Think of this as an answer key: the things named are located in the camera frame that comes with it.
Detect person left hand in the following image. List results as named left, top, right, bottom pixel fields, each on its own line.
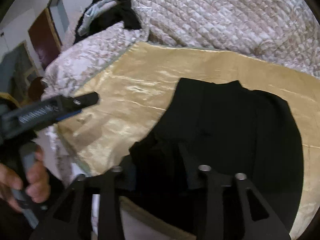
left=1, top=145, right=50, bottom=212

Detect black pants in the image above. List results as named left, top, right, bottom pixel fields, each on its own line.
left=118, top=78, right=304, bottom=239

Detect dark clothes pile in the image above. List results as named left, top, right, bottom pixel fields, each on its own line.
left=74, top=0, right=141, bottom=44

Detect quilted floral comforter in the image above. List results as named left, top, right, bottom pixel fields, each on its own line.
left=44, top=0, right=319, bottom=184

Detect golden satin bedspread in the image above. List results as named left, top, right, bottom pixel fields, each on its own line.
left=57, top=42, right=319, bottom=239

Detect dark red door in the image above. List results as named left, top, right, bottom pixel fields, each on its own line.
left=28, top=8, right=61, bottom=70

